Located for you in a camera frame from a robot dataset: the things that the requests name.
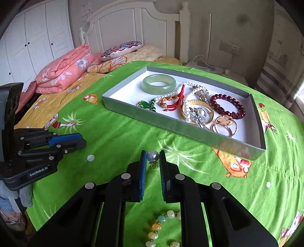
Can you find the person's left forearm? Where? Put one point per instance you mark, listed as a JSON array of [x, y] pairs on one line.
[[22, 194]]

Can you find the white nightstand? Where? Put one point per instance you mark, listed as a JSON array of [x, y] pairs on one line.
[[235, 76]]

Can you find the pale green jade bangle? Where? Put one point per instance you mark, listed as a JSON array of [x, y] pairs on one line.
[[148, 83]]

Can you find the silver brooch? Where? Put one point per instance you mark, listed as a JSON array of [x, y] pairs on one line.
[[197, 116]]

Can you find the yellow floral pillow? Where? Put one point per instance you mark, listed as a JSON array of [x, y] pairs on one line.
[[147, 53]]

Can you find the green gem pendant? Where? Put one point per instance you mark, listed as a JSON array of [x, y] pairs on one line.
[[152, 103]]

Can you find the large pearl pendant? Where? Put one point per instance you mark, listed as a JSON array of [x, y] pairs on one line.
[[152, 156]]

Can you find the striped cloth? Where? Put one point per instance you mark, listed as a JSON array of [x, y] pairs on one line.
[[273, 87]]

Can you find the wall socket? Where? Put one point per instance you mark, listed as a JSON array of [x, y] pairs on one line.
[[229, 47]]

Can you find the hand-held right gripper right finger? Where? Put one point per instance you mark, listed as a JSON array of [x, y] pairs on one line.
[[163, 178]]

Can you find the silver crystal hair clip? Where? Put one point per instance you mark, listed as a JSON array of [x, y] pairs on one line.
[[203, 96]]

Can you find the floral cloth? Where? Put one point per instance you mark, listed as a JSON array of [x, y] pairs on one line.
[[10, 213]]

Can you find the grey cardboard tray box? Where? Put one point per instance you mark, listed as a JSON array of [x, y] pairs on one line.
[[128, 93]]

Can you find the yellow printed bed sheet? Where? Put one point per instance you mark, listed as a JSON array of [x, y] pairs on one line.
[[42, 106]]

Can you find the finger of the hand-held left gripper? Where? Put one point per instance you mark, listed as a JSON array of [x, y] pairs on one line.
[[71, 146], [64, 137]]

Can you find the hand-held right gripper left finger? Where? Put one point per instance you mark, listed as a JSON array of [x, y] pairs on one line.
[[143, 178]]

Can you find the patterned round pillow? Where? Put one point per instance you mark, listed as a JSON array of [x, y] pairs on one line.
[[121, 49]]

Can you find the white wardrobe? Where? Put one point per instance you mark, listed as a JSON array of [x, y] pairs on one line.
[[35, 30]]

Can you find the white bed headboard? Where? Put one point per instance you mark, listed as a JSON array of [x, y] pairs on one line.
[[118, 28]]

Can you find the pink floral quilt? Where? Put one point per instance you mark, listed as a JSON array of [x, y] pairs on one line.
[[59, 68]]

